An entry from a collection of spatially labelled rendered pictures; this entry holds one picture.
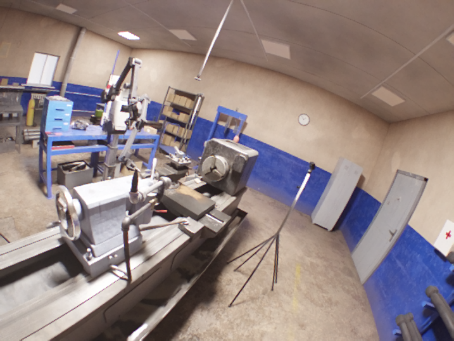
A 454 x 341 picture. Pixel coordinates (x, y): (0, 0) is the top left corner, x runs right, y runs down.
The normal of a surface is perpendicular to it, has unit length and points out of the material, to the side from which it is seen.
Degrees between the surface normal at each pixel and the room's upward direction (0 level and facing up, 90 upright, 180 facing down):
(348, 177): 90
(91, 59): 90
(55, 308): 0
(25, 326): 0
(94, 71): 90
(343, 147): 90
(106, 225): 70
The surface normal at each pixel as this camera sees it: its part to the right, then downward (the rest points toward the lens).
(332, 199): -0.35, 0.13
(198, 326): 0.35, -0.90
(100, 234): 0.94, 0.02
